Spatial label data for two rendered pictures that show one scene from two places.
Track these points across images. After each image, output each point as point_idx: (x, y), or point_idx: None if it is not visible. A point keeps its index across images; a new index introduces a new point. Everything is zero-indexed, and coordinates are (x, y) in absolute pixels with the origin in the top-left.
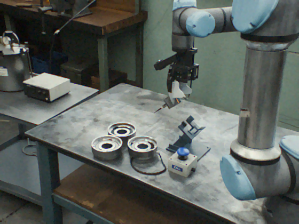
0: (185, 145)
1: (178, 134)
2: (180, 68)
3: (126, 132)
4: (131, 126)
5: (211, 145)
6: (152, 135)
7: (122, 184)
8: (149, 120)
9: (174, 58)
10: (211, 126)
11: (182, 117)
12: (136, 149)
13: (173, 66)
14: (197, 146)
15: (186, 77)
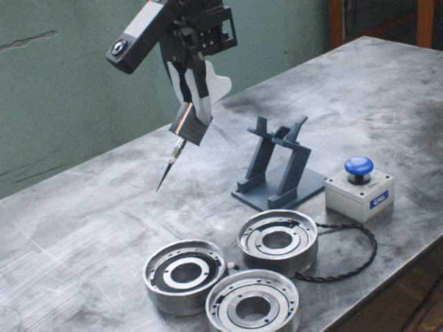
0: (273, 189)
1: (217, 194)
2: (212, 15)
3: (182, 268)
4: (168, 251)
5: (276, 160)
6: (200, 232)
7: None
8: (122, 231)
9: (176, 5)
10: (202, 151)
11: (144, 181)
12: (289, 251)
13: (194, 22)
14: (280, 173)
15: (223, 34)
